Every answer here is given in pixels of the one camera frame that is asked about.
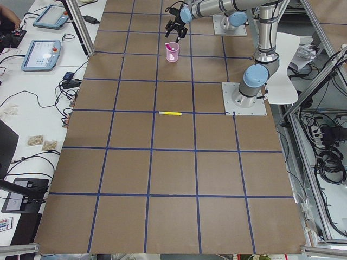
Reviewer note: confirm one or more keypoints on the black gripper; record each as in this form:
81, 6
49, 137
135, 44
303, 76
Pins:
177, 23

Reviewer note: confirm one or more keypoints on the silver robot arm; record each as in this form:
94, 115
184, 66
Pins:
205, 51
233, 21

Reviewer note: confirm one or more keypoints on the pink mesh cup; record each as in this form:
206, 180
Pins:
172, 56

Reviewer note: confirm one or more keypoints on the yellow marker pen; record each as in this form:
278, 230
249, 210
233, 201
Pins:
170, 113

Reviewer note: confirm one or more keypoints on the black power adapter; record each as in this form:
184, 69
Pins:
91, 19

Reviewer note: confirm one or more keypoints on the small blue black box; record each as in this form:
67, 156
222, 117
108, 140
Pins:
68, 76

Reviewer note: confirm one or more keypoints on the white plastic chair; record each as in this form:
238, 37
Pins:
281, 90

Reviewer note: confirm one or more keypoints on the far blue teach pendant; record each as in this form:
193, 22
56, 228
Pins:
53, 17

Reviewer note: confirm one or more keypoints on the blue teach pendant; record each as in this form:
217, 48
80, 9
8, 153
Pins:
53, 17
42, 55

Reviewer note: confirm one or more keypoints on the near blue teach pendant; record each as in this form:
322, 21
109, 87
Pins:
42, 55

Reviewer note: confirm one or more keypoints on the snack packet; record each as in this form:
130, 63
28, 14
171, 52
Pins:
35, 140
49, 145

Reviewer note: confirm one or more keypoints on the remote control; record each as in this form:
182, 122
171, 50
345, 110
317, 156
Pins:
6, 224

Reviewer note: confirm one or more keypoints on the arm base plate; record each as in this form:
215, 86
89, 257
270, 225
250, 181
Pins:
237, 104
241, 31

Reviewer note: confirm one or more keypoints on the aluminium frame post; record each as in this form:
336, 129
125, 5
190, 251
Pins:
79, 26

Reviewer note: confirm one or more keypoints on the black camera stand base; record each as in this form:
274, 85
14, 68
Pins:
25, 195

